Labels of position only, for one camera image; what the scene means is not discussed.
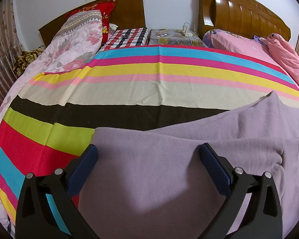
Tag lilac fleece pants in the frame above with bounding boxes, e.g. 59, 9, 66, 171
79, 92, 299, 238

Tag multicolour striped bed blanket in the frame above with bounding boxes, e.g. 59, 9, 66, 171
0, 44, 299, 237

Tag pink padded jacket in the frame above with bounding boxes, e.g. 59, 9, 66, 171
266, 33, 299, 86

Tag brown yellow patterned blanket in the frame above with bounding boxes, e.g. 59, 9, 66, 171
13, 45, 45, 78

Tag floral pleated curtain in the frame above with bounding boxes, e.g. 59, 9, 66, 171
0, 0, 23, 106

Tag pink floral quilt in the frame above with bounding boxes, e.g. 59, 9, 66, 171
0, 10, 102, 238

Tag pink bed sheet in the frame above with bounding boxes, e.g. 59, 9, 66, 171
203, 29, 284, 72

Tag red plaid bed sheet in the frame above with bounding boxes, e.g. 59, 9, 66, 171
99, 27, 149, 52

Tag white power strip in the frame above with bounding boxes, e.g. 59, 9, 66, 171
182, 23, 193, 37

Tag floral covered nightstand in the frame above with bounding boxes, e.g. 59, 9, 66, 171
149, 29, 207, 48

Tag glossy carved wooden headboard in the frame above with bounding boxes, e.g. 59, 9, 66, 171
198, 0, 291, 41

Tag red embroidered pillow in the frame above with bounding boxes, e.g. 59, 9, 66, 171
66, 0, 117, 45

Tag dark brown wooden headboard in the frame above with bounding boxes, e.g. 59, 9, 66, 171
39, 0, 146, 46

